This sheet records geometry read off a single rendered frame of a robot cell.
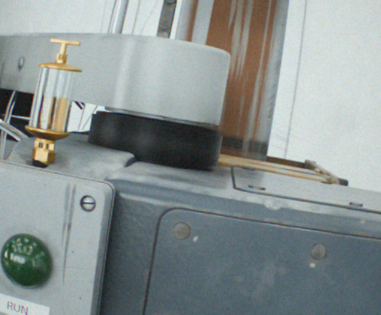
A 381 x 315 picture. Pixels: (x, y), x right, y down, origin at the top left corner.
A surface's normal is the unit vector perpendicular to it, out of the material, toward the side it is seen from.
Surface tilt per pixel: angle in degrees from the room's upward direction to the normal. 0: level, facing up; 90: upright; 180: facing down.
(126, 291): 90
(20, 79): 90
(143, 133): 90
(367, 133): 90
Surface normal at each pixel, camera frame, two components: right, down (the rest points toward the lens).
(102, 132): -0.72, -0.09
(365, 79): -0.04, 0.05
